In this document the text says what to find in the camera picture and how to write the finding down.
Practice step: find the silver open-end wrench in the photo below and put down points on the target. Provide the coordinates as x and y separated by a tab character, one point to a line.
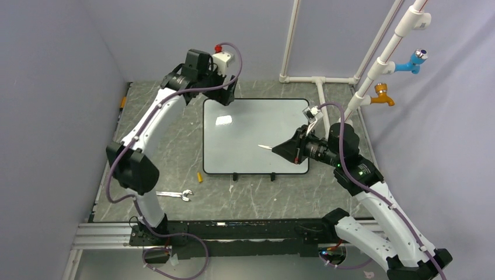
183	195

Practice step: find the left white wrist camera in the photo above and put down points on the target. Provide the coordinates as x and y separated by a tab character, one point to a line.
222	59

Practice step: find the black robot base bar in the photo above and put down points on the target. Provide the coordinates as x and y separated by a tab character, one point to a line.
235	238

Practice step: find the white pvc pipe frame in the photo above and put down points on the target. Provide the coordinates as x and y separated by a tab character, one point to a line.
414	18

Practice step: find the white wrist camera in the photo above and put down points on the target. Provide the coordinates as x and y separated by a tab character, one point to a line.
222	59
313	115

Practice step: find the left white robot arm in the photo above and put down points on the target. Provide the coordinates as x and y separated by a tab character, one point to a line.
130	158

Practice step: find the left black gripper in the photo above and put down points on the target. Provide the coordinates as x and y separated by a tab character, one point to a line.
225	97

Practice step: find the white marker pen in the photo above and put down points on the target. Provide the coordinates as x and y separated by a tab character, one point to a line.
265	147

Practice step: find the orange brass faucet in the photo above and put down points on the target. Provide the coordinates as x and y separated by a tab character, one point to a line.
381	89

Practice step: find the blue faucet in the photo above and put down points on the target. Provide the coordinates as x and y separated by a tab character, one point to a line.
413	65

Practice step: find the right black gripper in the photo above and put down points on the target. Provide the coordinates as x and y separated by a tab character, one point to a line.
293	150

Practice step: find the white whiteboard black frame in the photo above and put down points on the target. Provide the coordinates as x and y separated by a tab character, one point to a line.
231	135

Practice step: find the orange-tipped tool at edge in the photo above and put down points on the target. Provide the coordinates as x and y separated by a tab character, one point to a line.
123	99

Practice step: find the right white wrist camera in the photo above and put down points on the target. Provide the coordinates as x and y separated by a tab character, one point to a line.
313	115

